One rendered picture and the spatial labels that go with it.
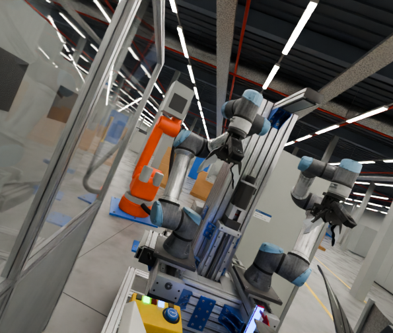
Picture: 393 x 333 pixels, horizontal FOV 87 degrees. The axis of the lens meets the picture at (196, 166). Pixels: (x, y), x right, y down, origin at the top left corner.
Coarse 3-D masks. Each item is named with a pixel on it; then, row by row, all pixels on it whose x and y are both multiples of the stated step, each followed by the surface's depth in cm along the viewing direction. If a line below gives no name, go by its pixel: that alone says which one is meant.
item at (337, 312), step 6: (324, 276) 29; (330, 294) 25; (330, 300) 24; (336, 300) 30; (330, 306) 23; (336, 306) 26; (336, 312) 24; (342, 312) 29; (336, 318) 22; (342, 318) 26; (336, 324) 21; (342, 324) 25; (348, 324) 29; (336, 330) 20; (348, 330) 27
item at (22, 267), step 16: (160, 0) 77; (128, 16) 57; (160, 16) 87; (160, 32) 100; (112, 48) 57; (160, 48) 116; (112, 64) 60; (160, 64) 139; (96, 80) 57; (96, 96) 59; (80, 112) 57; (80, 128) 58; (64, 160) 58; (64, 176) 62; (112, 176) 142; (48, 192) 58; (48, 208) 60; (96, 208) 136; (32, 224) 58; (80, 224) 109; (32, 240) 60; (16, 272) 58; (0, 288) 55; (0, 320) 62; (48, 320) 145
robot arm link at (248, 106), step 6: (246, 90) 74; (252, 90) 73; (246, 96) 73; (252, 96) 72; (258, 96) 72; (234, 102) 78; (240, 102) 74; (246, 102) 73; (252, 102) 72; (258, 102) 73; (234, 108) 78; (240, 108) 73; (246, 108) 72; (252, 108) 72; (258, 108) 74; (234, 114) 75; (240, 114) 73; (246, 114) 72; (252, 114) 73; (252, 120) 74
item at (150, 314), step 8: (144, 296) 64; (144, 304) 61; (152, 304) 62; (144, 312) 58; (152, 312) 60; (160, 312) 61; (144, 320) 56; (152, 320) 57; (160, 320) 58; (168, 320) 59; (176, 320) 60; (152, 328) 56; (160, 328) 56; (168, 328) 57; (176, 328) 58
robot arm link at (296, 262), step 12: (312, 204) 123; (312, 216) 120; (300, 240) 115; (312, 240) 114; (288, 252) 114; (300, 252) 111; (288, 264) 107; (300, 264) 106; (288, 276) 106; (300, 276) 104
